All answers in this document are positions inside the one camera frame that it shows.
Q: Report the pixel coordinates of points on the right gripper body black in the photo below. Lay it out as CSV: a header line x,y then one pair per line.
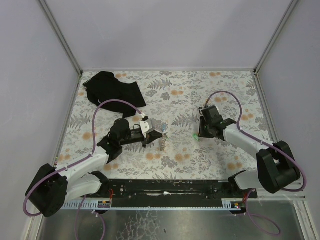
x,y
202,131

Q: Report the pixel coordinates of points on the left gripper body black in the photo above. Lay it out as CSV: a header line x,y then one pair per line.
x,y
145,139

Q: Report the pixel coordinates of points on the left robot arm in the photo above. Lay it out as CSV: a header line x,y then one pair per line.
x,y
52,186

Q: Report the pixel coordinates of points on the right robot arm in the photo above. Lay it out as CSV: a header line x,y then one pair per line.
x,y
275,167

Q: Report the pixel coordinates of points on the floral table mat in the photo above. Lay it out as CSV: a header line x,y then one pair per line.
x,y
173,98

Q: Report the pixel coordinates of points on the black cloth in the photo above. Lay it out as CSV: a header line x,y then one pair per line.
x,y
105,86

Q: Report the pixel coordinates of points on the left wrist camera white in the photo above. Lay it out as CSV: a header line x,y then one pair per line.
x,y
146,125

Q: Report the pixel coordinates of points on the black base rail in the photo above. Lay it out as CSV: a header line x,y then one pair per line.
x,y
170,194

